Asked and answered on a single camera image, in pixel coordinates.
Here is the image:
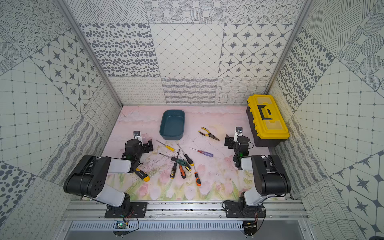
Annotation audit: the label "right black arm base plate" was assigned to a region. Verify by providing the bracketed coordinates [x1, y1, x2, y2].
[222, 200, 266, 218]

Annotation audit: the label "small yellow handle screwdriver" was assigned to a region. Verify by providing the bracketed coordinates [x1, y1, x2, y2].
[156, 140, 175, 152]

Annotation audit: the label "green black handle screwdriver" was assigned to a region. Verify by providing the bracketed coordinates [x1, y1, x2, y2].
[160, 153, 192, 172]

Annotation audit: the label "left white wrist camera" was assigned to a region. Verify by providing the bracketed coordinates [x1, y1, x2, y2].
[134, 131, 143, 142]

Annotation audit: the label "yellow handled needle-nose pliers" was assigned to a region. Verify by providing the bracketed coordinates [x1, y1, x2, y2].
[198, 127, 219, 141]

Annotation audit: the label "aluminium mounting rail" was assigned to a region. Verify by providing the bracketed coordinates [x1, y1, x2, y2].
[63, 200, 309, 221]

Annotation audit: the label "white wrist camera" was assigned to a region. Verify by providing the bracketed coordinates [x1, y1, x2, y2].
[134, 131, 143, 142]
[235, 127, 243, 138]

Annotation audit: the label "black yellow utility knife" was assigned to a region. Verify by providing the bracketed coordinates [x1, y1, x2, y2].
[135, 168, 150, 182]

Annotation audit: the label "orange black handle screwdriver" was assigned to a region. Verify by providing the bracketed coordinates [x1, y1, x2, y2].
[193, 165, 201, 187]

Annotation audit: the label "black yellow tip screwdriver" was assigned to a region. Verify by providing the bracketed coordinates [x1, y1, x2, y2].
[177, 144, 194, 166]

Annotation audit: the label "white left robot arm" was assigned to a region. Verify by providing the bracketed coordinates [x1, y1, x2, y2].
[64, 137, 154, 210]

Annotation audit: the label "black yellow collar screwdriver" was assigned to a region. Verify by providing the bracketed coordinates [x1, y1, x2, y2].
[170, 162, 178, 179]

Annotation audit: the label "yellow black toolbox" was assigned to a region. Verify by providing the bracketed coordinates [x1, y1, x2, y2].
[246, 95, 290, 147]

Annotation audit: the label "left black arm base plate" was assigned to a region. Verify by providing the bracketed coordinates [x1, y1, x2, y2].
[104, 202, 148, 219]

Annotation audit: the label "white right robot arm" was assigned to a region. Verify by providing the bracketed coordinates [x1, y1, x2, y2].
[225, 134, 292, 207]

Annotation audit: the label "teal plastic storage box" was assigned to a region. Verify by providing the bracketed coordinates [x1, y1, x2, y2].
[160, 110, 186, 141]

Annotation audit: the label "orange handle short screwdriver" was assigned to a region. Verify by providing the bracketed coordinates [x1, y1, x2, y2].
[177, 157, 186, 179]

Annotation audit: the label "purple clear handle screwdriver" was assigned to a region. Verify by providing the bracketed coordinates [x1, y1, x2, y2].
[190, 148, 214, 158]

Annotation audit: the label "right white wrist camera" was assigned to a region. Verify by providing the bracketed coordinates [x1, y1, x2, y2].
[235, 127, 243, 138]

